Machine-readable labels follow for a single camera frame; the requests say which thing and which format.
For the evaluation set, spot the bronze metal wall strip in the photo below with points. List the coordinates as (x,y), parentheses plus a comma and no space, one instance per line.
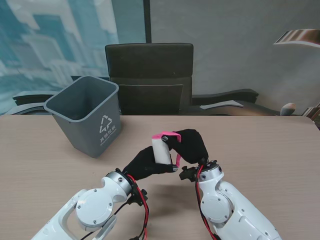
(300,36)
(313,111)

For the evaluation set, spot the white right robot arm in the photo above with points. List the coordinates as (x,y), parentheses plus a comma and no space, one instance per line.
(225,207)

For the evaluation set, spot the white paper sheet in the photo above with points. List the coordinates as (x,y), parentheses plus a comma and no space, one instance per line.
(222,105)

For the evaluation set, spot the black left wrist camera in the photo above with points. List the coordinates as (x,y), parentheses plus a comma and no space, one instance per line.
(137,197)

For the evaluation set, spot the small grey pink vase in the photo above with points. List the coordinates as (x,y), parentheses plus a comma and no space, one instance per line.
(288,109)

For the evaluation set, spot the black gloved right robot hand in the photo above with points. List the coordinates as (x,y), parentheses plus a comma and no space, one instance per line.
(191,147)

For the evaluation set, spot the black window post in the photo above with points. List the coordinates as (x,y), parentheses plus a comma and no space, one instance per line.
(147,20)

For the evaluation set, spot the grey waste bin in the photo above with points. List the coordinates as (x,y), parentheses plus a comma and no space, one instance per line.
(82,135)

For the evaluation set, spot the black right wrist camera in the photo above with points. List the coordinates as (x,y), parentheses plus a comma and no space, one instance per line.
(187,174)

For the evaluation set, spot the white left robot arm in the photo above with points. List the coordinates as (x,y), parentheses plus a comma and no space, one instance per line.
(92,210)

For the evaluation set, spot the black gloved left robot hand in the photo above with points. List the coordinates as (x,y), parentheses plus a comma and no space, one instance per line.
(142,165)

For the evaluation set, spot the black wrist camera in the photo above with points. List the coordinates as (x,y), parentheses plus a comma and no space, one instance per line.
(187,174)
(137,197)

